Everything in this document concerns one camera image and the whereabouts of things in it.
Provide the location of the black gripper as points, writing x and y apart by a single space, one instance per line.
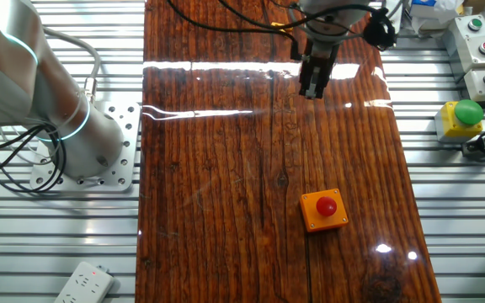
321 50

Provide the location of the orange box red push button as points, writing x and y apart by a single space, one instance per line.
324 210

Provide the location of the grey box red mushroom button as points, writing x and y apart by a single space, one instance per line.
482 86

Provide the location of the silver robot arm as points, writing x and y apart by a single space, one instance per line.
78 139

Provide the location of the yellow box green mushroom button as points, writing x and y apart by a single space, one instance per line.
461 120

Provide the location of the yellow clothespin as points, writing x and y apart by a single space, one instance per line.
278 26

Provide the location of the white plastic bag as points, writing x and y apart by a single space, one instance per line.
436 14

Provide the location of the wood grain table mat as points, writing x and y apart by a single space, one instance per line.
225 189

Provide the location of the grey box green red buttons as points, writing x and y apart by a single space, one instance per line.
470 42

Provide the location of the white power strip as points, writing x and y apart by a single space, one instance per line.
83 286

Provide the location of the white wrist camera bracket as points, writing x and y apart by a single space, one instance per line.
396 12

